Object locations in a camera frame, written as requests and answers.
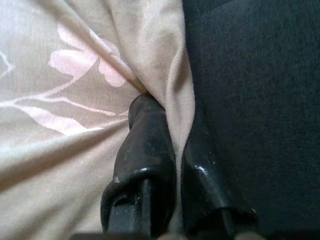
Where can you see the beige floral bed sheet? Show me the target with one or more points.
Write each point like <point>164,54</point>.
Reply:
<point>37,125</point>

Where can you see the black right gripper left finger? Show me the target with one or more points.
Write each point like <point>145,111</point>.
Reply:
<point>142,155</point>

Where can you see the cream fleece cloth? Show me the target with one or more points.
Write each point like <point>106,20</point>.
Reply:
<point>155,50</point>

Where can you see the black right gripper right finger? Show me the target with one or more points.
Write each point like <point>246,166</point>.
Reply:
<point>205,190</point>

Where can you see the dark grey cloth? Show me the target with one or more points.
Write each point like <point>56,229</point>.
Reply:
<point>262,87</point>

